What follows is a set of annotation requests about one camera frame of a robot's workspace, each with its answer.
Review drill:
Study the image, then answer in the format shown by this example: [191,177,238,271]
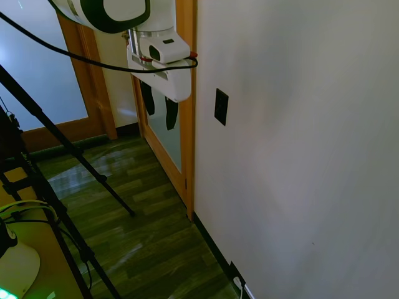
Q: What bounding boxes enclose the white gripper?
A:
[126,43,192,131]

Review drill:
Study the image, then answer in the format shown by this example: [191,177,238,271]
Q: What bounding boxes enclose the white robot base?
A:
[0,217,41,299]

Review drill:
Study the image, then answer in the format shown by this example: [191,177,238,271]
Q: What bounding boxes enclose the wooden frosted glass door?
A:
[130,0,198,219]
[0,0,118,153]

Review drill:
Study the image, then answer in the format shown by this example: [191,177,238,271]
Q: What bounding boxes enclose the black baseboard strip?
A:
[193,211,256,299]

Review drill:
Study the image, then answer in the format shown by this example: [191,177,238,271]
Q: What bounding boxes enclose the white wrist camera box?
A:
[137,34,191,65]

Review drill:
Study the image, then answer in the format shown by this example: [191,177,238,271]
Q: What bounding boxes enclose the black wall light switch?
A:
[214,87,229,127]

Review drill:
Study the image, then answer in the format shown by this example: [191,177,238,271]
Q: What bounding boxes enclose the wooden door frame post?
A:
[76,23,118,141]

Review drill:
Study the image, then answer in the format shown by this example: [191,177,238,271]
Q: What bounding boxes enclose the black camera cable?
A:
[0,11,199,74]

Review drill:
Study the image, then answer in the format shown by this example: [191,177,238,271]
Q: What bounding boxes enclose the black camera tripod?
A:
[0,64,137,299]

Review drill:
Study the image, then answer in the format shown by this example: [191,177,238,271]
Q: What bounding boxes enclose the white cable bundle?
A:
[0,199,59,222]

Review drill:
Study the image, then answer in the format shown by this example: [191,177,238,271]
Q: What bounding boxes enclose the white wall outlet plug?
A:
[229,260,247,289]

